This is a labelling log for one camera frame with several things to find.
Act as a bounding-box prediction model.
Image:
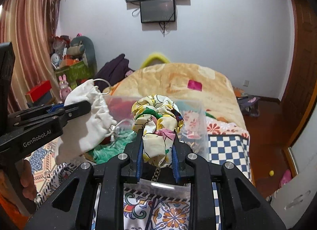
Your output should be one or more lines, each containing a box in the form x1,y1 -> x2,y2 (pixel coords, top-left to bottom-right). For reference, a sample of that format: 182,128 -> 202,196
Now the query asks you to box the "white drawstring pouch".
55,79 -> 117,165

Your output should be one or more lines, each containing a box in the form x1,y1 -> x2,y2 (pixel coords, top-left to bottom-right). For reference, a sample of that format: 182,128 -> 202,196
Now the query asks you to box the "yellow floral scrunchie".
132,95 -> 184,168

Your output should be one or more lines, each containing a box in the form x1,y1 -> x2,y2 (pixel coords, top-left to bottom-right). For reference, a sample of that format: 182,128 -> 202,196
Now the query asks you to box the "clear plastic storage box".
105,95 -> 208,199

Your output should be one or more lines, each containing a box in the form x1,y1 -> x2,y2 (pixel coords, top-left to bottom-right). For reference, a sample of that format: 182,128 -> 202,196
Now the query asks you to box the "person's hand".
20,160 -> 37,200

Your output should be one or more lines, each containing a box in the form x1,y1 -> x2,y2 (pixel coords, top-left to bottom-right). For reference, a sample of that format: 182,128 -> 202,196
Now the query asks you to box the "red box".
25,80 -> 52,103

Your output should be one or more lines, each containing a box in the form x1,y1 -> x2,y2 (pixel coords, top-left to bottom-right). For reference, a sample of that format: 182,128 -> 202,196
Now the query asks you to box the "pink rabbit toy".
59,74 -> 72,102

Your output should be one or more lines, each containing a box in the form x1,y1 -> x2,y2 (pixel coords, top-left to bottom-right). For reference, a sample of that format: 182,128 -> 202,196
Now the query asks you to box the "green cardboard box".
55,61 -> 94,89

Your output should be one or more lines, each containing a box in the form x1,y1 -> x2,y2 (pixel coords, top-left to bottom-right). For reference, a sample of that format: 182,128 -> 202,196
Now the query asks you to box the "green knitted item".
84,130 -> 137,165

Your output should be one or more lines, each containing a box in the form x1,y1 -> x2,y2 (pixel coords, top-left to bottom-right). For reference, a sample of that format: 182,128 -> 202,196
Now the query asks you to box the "dark purple clothing pile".
94,54 -> 134,86

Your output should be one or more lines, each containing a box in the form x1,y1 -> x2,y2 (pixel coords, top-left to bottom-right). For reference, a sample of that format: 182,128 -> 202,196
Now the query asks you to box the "green dinosaur plush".
67,36 -> 97,74

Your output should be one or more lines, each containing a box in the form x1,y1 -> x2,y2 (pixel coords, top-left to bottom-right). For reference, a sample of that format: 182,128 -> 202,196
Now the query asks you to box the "patterned colourful tablecloth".
25,116 -> 251,229

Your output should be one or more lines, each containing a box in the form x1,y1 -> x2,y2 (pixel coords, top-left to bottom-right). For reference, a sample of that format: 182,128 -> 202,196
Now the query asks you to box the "yellow fuzzy headband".
140,53 -> 170,69

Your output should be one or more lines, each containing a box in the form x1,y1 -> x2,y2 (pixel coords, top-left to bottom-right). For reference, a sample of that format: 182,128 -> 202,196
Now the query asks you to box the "striped pink curtain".
1,0 -> 59,113

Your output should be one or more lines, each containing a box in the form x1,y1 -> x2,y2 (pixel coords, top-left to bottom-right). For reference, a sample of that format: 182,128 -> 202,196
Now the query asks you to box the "beige fleece blanket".
109,63 -> 246,129

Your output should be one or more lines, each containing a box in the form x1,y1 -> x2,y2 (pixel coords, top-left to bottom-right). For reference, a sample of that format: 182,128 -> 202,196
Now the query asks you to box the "small black wall monitor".
140,0 -> 176,23

